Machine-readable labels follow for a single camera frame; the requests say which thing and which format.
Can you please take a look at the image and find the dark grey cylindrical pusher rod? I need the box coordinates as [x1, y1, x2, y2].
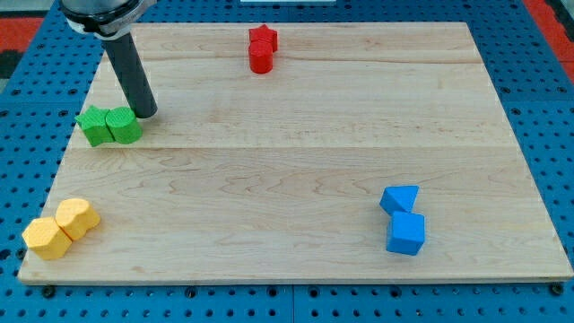
[102, 32, 158, 118]

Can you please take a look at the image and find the blue triangle block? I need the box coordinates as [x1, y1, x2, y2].
[379, 185, 420, 215]

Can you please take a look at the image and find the green cylinder block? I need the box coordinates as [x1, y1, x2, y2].
[106, 107, 143, 144]

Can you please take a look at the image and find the green star block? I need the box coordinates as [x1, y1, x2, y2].
[75, 105, 115, 147]

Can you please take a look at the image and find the red cylinder block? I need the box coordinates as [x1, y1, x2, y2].
[248, 40, 274, 74]

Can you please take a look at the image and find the red star block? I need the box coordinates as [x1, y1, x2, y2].
[248, 24, 279, 52]

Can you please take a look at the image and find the yellow heart block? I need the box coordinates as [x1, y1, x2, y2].
[55, 198, 100, 241]

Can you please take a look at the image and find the light wooden board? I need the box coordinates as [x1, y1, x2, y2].
[19, 22, 573, 286]

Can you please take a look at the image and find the yellow hexagon block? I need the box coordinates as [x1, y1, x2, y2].
[22, 217, 72, 260]

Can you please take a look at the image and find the blue cube block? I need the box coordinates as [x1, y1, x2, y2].
[387, 211, 426, 256]

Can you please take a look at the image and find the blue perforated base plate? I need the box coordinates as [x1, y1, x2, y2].
[1, 0, 573, 322]

